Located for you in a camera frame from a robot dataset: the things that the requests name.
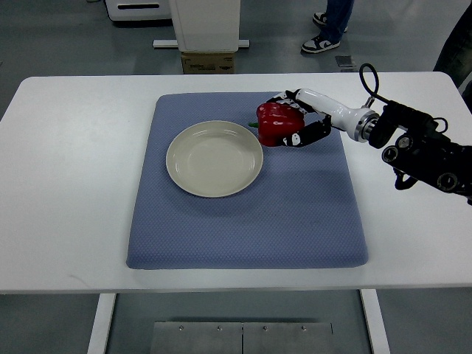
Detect white machine column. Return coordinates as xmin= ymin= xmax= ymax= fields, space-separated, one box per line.
xmin=153 ymin=0 xmax=250 ymax=52

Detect blue quilted mat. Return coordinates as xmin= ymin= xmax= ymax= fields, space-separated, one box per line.
xmin=125 ymin=91 xmax=369 ymax=271

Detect left black white sneaker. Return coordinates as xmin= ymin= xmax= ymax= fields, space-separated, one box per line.
xmin=301 ymin=35 xmax=340 ymax=54

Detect cream round plate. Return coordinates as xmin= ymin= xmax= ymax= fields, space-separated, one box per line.
xmin=165 ymin=120 xmax=264 ymax=198

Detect black white sneaker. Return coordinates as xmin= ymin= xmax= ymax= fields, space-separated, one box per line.
xmin=312 ymin=12 xmax=349 ymax=36
xmin=301 ymin=35 xmax=340 ymax=54

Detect grey metal floor plate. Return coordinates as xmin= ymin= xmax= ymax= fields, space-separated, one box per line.
xmin=335 ymin=55 xmax=356 ymax=68

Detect blue jeans legs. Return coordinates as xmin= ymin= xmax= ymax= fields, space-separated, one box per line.
xmin=322 ymin=0 xmax=355 ymax=44

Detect white left table leg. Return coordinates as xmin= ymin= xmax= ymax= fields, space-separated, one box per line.
xmin=86 ymin=294 xmax=117 ymax=354

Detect white cabinet with slot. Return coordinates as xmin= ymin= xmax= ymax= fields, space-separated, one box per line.
xmin=105 ymin=0 xmax=172 ymax=21

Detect red bell pepper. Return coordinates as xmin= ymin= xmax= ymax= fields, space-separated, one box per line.
xmin=248 ymin=103 xmax=305 ymax=147

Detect metal base plate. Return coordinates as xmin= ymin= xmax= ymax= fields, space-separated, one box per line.
xmin=150 ymin=322 xmax=336 ymax=353

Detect right black white sneaker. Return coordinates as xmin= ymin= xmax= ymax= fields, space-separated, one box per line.
xmin=312 ymin=12 xmax=349 ymax=36

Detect cardboard box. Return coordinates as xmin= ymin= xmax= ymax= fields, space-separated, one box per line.
xmin=181 ymin=52 xmax=235 ymax=74

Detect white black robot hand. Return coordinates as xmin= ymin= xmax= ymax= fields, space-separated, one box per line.
xmin=266 ymin=88 xmax=379 ymax=148

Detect white right table leg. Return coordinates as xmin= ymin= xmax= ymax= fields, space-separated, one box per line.
xmin=359 ymin=289 xmax=391 ymax=354

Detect white table leg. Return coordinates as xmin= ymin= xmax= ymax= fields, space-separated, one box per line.
xmin=359 ymin=289 xmax=391 ymax=354
xmin=86 ymin=294 xmax=117 ymax=354

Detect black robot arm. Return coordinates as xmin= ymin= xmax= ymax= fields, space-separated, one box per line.
xmin=359 ymin=63 xmax=471 ymax=204

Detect dark clothed person edge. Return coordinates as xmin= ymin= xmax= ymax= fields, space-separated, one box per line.
xmin=433 ymin=2 xmax=472 ymax=91

